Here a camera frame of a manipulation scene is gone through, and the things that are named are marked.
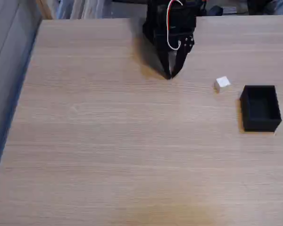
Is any white block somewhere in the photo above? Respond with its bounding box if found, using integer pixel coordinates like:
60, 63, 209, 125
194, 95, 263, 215
213, 75, 232, 94

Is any black open box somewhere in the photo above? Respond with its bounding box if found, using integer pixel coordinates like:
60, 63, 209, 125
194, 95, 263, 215
239, 85, 283, 132

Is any pale hanging cloth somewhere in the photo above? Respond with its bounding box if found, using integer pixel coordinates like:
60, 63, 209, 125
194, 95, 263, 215
56, 0, 112, 20

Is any dark bulky object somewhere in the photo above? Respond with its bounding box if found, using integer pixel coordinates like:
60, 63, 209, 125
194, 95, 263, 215
247, 0, 275, 16

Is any white and red cable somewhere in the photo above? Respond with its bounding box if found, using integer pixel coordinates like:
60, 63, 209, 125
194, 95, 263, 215
166, 0, 183, 51

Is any wooden post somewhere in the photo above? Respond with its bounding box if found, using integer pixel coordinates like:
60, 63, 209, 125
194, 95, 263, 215
35, 0, 54, 20

